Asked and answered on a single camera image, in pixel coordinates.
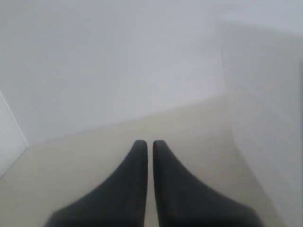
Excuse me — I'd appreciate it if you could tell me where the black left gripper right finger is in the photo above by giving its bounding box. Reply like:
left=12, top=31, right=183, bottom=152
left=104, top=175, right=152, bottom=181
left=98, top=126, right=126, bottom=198
left=152, top=140, right=263, bottom=227

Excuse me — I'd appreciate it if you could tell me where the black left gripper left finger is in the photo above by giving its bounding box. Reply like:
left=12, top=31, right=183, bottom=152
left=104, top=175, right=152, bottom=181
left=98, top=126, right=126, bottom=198
left=46, top=140, right=148, bottom=227

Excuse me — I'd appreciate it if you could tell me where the white plastic drawer cabinet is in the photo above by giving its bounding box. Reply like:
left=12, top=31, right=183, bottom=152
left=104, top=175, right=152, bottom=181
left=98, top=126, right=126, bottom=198
left=0, top=95, right=28, bottom=176

